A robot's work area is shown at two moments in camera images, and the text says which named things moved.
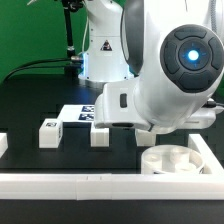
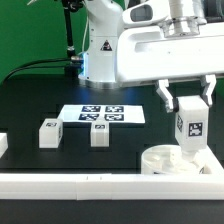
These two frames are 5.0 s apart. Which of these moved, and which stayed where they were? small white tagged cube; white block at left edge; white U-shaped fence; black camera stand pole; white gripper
Moved: white gripper
Stayed: black camera stand pole; small white tagged cube; white U-shaped fence; white block at left edge
